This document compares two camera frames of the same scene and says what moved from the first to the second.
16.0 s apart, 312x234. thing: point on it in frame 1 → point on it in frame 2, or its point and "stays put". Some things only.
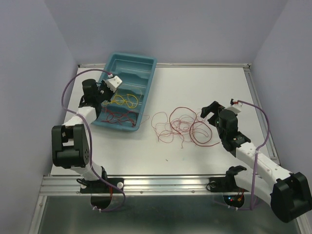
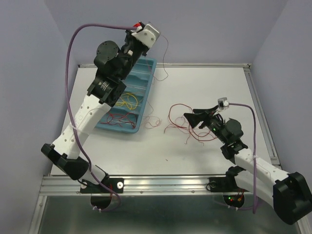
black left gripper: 104,85 → 128,35
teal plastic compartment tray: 126,109 stays put
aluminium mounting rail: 139,184 stays put
